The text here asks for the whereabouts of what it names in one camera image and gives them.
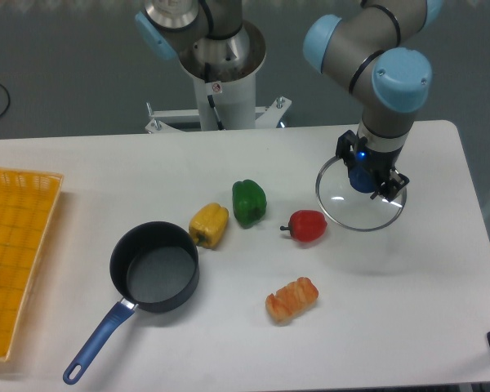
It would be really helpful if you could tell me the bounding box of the red bell pepper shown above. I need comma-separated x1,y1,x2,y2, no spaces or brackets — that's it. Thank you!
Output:
280,210,327,243

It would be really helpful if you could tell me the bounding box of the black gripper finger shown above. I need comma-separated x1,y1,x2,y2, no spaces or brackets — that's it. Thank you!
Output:
370,169,409,202
336,130,357,168

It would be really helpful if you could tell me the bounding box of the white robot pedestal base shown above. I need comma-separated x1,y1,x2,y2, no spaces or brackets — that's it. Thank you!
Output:
145,20,292,134

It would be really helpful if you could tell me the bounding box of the green bell pepper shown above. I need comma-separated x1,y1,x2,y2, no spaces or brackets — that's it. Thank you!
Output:
232,179,267,229

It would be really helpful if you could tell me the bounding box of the glass lid with blue knob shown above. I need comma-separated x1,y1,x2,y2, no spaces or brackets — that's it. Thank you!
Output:
315,157,407,232

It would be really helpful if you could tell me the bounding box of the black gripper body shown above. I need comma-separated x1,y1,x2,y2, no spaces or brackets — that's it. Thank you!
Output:
348,129,406,183

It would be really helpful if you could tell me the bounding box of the yellow plastic basket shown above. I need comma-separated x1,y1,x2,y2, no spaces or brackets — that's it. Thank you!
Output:
0,167,64,362

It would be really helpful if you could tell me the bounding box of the black saucepan with blue handle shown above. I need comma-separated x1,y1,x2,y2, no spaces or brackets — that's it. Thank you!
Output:
63,221,200,385

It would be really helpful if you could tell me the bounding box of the salmon sushi piece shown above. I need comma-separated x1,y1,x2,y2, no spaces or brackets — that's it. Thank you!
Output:
265,277,319,324

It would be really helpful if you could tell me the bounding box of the yellow bell pepper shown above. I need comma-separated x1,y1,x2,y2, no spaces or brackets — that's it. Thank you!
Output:
189,203,229,249

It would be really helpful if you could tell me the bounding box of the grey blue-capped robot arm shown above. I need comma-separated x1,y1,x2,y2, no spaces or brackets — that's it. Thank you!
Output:
135,1,442,200

